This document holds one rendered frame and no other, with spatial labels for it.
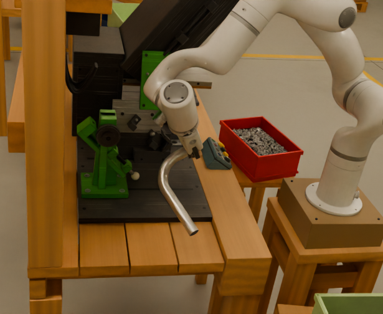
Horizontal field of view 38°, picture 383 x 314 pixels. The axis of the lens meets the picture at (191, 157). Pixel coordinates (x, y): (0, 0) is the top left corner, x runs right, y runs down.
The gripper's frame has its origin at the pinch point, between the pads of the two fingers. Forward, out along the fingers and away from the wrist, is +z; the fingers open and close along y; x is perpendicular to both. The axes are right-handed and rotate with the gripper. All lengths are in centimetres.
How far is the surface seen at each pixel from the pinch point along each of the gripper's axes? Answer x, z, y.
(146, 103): 2.8, 23.5, 34.6
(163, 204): 14.0, 21.5, -3.4
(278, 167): -33, 56, 2
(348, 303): -16, 5, -59
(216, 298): 11, 104, -22
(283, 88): -140, 306, 156
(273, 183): -29, 59, -2
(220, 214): -0.7, 23.8, -14.9
